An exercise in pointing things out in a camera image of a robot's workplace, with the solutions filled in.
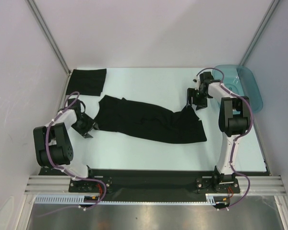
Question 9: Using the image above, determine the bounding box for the left aluminium corner post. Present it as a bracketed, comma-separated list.
[25, 0, 71, 75]

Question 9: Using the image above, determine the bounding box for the aluminium corner post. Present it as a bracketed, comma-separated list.
[239, 0, 282, 66]
[25, 0, 71, 75]

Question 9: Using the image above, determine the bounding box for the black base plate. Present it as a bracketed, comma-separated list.
[38, 169, 271, 202]

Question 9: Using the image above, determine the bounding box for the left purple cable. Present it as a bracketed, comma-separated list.
[36, 91, 107, 216]

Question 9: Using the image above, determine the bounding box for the teal transparent plastic bin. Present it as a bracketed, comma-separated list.
[212, 65, 263, 114]

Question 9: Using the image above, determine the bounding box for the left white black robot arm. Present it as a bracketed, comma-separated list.
[33, 99, 99, 192]

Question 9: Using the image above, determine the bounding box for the folded black t shirt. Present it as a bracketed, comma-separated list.
[66, 69, 107, 96]

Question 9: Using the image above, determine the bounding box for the black t shirt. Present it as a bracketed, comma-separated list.
[95, 95, 207, 144]
[66, 69, 107, 96]

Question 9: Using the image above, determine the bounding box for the white slotted cable duct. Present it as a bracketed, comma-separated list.
[35, 195, 103, 205]

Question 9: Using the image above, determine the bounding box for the right aluminium corner post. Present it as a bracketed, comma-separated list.
[239, 0, 282, 66]

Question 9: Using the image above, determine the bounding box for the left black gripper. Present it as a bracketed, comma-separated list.
[71, 113, 98, 138]

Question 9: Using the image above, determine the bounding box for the aluminium frame rail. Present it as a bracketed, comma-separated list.
[24, 175, 287, 196]

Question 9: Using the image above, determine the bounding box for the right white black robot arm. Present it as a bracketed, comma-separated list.
[187, 68, 253, 193]

